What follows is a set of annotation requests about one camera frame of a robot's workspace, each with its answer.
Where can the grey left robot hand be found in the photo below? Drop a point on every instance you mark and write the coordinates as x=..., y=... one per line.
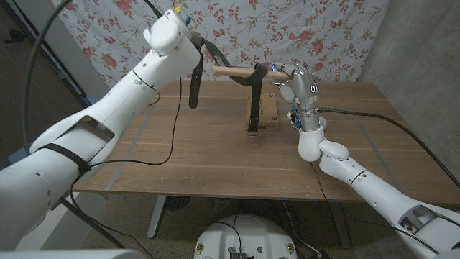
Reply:
x=198, y=39

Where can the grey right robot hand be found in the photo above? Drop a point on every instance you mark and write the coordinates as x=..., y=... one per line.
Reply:
x=305, y=93

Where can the wooden stick with metal clips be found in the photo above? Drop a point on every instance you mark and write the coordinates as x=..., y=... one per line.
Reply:
x=233, y=71

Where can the black leather belt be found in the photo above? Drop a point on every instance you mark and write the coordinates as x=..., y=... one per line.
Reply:
x=256, y=104

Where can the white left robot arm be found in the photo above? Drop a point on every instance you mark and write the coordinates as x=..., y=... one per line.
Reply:
x=108, y=122

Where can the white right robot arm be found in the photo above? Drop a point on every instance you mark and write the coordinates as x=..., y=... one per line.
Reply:
x=377, y=194

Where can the brown cardboard package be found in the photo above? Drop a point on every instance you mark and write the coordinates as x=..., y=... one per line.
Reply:
x=267, y=115

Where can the floral backdrop cloth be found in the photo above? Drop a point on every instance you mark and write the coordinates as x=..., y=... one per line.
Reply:
x=251, y=28

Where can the grey table leg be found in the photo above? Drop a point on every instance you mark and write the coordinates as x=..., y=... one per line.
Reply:
x=156, y=216
x=339, y=223

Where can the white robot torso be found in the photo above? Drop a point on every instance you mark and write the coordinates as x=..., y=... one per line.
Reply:
x=248, y=237

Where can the black door hook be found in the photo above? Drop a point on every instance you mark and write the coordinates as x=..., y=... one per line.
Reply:
x=16, y=35

